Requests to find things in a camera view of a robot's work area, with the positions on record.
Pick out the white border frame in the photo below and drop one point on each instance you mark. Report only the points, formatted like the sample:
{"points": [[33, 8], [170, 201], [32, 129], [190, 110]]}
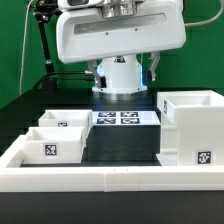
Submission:
{"points": [[15, 178]]}

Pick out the white rear drawer tray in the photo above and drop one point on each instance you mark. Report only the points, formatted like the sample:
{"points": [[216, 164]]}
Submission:
{"points": [[67, 118]]}

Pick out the white front drawer tray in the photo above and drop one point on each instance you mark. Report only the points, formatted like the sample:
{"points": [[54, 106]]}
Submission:
{"points": [[53, 145]]}

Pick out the white fiducial marker sheet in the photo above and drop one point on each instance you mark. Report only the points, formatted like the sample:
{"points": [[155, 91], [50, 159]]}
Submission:
{"points": [[125, 118]]}

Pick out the black camera stand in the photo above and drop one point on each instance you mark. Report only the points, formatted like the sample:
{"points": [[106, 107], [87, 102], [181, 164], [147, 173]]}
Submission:
{"points": [[44, 11]]}

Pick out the white drawer cabinet box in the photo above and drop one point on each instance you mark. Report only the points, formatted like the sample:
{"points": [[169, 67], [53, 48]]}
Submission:
{"points": [[192, 128]]}

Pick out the white drawer tray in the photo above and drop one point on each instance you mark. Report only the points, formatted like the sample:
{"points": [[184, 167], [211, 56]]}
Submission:
{"points": [[53, 145], [67, 118]]}

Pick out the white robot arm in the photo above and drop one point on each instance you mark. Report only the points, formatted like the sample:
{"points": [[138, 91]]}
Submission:
{"points": [[124, 74]]}

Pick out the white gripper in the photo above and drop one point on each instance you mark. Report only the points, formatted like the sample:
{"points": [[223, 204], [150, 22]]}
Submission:
{"points": [[86, 35]]}

